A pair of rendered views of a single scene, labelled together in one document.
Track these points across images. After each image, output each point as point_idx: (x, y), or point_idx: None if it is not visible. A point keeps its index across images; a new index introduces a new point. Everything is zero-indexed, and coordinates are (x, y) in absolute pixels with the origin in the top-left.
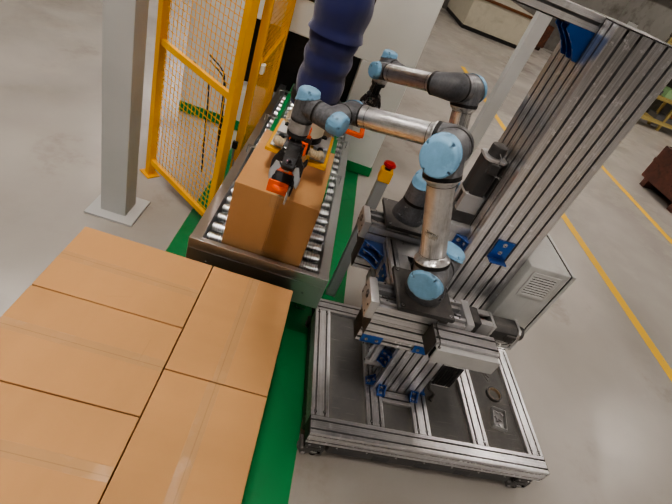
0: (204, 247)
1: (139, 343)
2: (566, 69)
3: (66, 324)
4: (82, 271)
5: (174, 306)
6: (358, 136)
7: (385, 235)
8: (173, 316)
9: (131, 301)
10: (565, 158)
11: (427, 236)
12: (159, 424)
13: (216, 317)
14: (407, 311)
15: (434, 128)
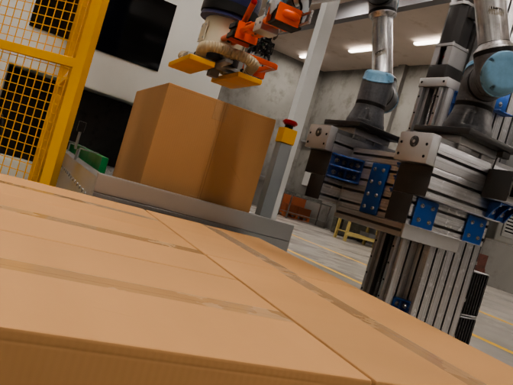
0: (120, 190)
1: (140, 233)
2: None
3: (3, 202)
4: None
5: (142, 221)
6: (274, 66)
7: (353, 146)
8: (153, 226)
9: (77, 207)
10: None
11: (492, 13)
12: (276, 289)
13: (207, 236)
14: (478, 135)
15: None
